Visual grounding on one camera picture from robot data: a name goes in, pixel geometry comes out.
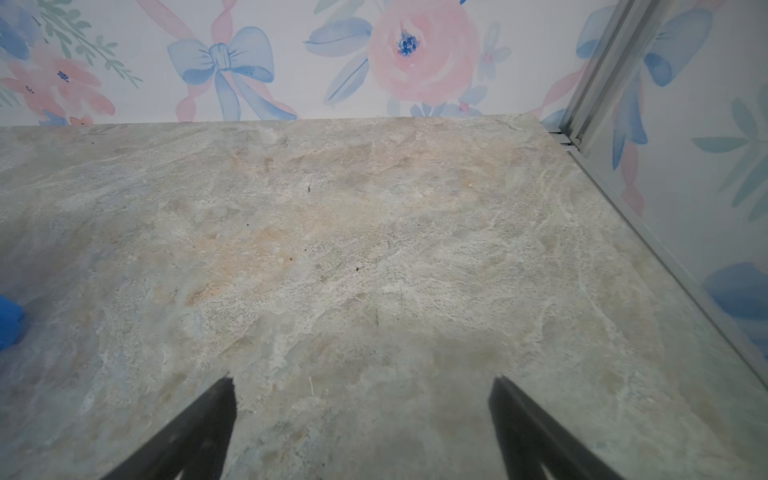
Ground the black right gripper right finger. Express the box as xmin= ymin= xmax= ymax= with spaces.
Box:
xmin=488 ymin=376 xmax=622 ymax=480

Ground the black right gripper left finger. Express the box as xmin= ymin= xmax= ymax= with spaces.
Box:
xmin=105 ymin=377 xmax=237 ymax=479

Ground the blue plastic bin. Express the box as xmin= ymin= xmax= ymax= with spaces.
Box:
xmin=0 ymin=296 xmax=24 ymax=350

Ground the aluminium corner post right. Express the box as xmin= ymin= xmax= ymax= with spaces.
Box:
xmin=560 ymin=0 xmax=671 ymax=148

